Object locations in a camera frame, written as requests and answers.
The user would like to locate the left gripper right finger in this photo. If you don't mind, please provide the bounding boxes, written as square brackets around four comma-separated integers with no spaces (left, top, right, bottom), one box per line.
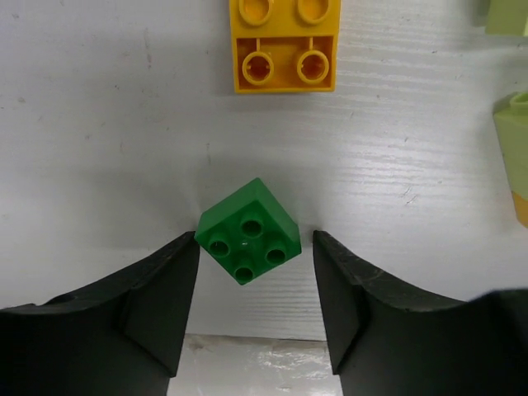
[313,231,527,395]

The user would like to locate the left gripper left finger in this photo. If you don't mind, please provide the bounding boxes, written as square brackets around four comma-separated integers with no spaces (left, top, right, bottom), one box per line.
[1,232,200,395]

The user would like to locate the dark green square lego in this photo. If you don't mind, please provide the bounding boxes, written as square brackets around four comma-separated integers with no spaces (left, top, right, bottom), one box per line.
[195,178,302,285]

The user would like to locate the yellow orange long lego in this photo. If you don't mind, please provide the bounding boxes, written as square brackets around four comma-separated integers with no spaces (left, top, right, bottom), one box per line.
[229,0,342,94]

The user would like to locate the lime green small lego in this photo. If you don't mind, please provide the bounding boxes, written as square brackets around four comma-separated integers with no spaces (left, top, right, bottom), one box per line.
[475,0,527,37]

